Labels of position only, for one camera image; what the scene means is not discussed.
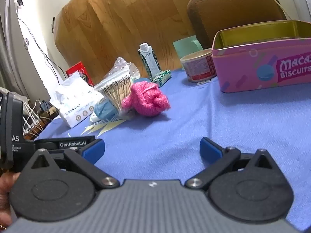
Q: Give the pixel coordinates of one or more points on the clear plastic bag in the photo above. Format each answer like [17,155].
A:
[125,65]

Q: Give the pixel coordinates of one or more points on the power strip with chargers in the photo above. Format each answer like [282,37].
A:
[36,121]

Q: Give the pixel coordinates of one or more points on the grey curtain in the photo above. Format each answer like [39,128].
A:
[9,41]

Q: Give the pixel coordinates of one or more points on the cotton swab pack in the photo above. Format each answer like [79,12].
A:
[116,89]

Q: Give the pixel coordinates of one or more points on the white tissue pack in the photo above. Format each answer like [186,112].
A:
[73,102]

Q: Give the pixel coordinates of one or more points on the red box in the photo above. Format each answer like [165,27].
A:
[79,71]

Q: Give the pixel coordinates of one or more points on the pink knitted cloth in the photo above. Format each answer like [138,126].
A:
[148,99]

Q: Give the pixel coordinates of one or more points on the person's left hand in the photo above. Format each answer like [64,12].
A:
[4,199]

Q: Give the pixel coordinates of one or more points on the white green drink carton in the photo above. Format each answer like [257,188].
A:
[149,58]

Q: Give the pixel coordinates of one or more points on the blue tablecloth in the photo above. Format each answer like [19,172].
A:
[170,131]

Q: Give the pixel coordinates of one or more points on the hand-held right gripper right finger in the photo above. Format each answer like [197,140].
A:
[210,149]

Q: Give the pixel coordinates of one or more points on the pink biscuit tin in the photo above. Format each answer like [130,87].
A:
[245,70]

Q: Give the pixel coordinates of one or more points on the green patterned small box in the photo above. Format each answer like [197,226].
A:
[161,77]

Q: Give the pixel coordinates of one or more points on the round paper tub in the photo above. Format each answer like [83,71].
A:
[199,66]

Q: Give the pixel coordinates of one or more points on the brown chair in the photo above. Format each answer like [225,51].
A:
[233,12]

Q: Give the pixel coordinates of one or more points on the mint green mug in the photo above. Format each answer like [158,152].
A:
[185,47]

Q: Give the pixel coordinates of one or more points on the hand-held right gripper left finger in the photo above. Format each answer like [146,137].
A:
[93,150]

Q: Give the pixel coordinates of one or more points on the wooden panel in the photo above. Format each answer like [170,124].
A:
[121,24]

